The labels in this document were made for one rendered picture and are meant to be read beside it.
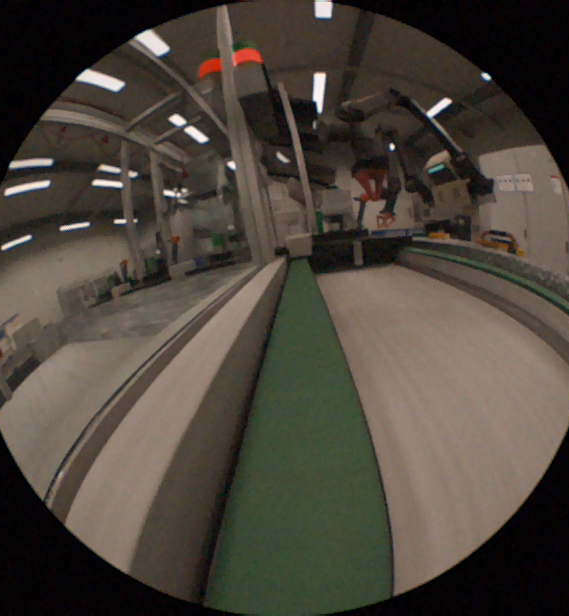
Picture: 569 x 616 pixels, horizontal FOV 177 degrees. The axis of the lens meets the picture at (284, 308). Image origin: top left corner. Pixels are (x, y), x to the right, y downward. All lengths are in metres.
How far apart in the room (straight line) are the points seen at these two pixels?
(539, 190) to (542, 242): 0.66
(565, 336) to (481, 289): 0.12
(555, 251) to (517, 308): 2.94
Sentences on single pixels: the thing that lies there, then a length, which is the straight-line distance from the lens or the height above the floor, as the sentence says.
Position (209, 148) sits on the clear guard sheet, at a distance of 0.15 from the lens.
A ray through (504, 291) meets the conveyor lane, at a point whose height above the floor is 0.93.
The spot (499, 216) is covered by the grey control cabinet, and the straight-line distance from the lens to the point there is 3.58.
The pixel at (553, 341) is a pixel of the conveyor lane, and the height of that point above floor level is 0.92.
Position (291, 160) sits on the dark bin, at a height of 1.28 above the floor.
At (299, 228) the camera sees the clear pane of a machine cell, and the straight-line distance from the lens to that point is 4.49.
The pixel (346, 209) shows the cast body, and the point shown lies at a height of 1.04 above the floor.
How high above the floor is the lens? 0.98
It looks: 21 degrees down
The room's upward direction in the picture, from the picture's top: 11 degrees counter-clockwise
